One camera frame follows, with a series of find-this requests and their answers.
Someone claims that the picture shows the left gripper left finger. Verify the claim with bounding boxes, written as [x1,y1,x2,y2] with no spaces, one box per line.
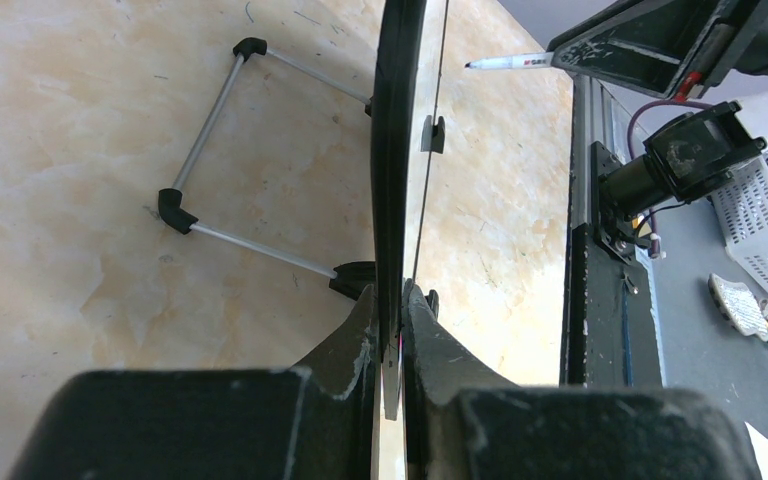
[9,287,379,479]

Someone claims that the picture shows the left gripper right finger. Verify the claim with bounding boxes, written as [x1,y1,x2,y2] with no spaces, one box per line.
[402,282,761,479]

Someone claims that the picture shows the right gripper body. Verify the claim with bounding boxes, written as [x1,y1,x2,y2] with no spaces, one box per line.
[675,1,768,96]

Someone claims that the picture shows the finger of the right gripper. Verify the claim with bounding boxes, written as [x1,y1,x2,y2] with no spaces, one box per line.
[548,0,729,98]

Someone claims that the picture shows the white marker pen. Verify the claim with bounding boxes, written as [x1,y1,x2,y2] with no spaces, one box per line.
[464,52,554,70]

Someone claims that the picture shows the small whiteboard black frame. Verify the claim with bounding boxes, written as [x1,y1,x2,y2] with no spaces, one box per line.
[157,0,452,425]

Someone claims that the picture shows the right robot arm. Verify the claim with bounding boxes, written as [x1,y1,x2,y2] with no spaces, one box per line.
[549,1,768,218]

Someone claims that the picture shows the white perforated plastic basket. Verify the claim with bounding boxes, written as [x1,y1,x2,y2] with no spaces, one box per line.
[711,159,768,293]

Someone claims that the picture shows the white oval brush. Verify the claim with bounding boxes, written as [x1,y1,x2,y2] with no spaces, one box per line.
[707,273,768,342]

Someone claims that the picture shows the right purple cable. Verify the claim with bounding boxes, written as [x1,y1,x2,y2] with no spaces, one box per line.
[625,97,710,261]

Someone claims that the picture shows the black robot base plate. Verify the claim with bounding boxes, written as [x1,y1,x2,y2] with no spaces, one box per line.
[559,142,664,388]

